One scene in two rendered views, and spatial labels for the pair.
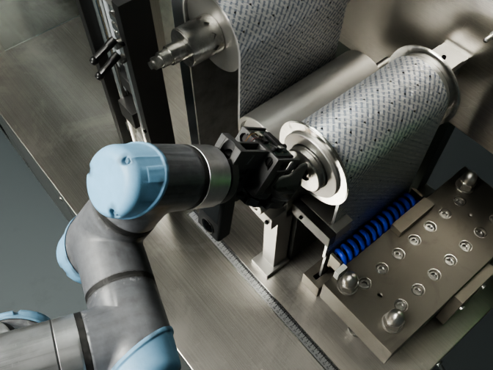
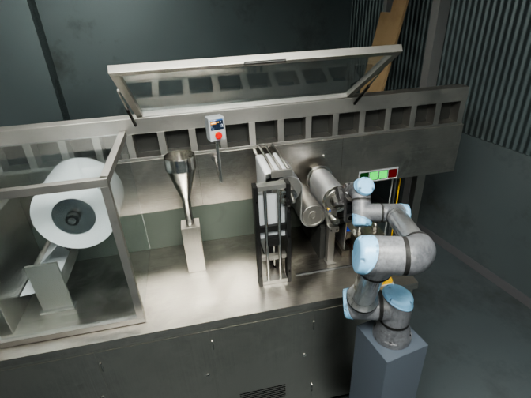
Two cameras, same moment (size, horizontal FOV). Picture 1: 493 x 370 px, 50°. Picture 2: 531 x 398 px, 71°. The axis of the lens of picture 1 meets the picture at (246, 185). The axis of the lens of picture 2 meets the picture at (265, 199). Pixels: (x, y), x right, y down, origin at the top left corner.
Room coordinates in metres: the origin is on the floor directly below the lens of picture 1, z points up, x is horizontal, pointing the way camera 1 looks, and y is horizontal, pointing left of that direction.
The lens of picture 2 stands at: (0.01, 1.45, 2.14)
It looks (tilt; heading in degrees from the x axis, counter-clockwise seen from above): 29 degrees down; 299
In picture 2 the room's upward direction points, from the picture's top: 3 degrees counter-clockwise
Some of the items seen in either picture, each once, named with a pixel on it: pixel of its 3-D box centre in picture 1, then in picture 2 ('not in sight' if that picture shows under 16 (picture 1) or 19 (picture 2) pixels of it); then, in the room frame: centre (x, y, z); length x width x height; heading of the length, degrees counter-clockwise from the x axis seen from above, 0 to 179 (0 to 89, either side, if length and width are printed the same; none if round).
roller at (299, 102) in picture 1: (312, 111); (306, 204); (0.64, -0.12, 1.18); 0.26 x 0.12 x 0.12; 130
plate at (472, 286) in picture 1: (466, 295); not in sight; (0.37, -0.41, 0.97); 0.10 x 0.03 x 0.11; 130
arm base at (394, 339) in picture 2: not in sight; (393, 325); (0.09, 0.30, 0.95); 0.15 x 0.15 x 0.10
